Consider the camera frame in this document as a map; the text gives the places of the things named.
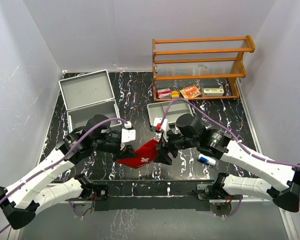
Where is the red first aid kit pouch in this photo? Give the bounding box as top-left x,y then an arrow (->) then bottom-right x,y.
117,139 -> 159,169

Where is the orange medicine packet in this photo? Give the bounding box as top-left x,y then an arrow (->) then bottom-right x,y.
179,84 -> 201,99

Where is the grey medicine case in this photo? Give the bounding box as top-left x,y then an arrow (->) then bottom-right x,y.
59,69 -> 120,132

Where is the red white medicine box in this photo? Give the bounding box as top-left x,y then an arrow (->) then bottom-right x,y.
156,88 -> 172,99

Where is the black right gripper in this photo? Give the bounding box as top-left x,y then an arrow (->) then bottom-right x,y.
153,128 -> 198,164

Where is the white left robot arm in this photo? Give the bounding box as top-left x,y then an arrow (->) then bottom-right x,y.
0,114 -> 136,230

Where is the small yellow box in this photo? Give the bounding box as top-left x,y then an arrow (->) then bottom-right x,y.
171,90 -> 180,99

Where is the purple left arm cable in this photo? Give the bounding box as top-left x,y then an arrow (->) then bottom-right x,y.
0,117 -> 133,238

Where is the orange wooden shelf rack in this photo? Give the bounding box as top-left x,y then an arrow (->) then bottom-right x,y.
152,35 -> 256,102

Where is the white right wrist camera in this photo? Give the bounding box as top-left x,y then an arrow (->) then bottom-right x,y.
151,117 -> 170,142

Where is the blue white tube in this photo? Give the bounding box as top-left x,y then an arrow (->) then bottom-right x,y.
197,154 -> 216,167

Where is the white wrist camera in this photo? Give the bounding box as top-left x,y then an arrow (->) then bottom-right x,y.
120,121 -> 136,150
151,117 -> 170,142

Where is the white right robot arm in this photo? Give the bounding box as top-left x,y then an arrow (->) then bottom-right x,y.
152,113 -> 300,213

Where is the long white medicine box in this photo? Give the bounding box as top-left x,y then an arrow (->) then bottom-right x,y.
201,87 -> 225,97

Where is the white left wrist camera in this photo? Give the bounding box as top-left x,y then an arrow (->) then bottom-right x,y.
120,121 -> 136,150

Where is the grey divided tray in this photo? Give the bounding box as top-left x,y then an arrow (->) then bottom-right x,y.
147,100 -> 194,126

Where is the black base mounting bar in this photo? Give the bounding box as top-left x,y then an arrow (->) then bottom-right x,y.
91,179 -> 244,212

